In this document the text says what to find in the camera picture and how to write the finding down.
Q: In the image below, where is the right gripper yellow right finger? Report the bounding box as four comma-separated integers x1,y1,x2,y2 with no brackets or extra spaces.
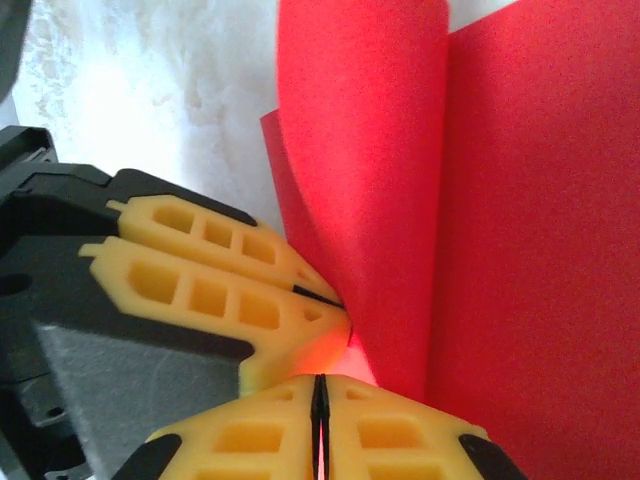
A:
320,373,530,480

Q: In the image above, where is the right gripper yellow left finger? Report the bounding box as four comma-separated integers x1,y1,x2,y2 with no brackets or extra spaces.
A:
112,373,317,480

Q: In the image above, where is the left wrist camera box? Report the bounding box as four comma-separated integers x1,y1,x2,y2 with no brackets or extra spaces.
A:
0,125,57,169

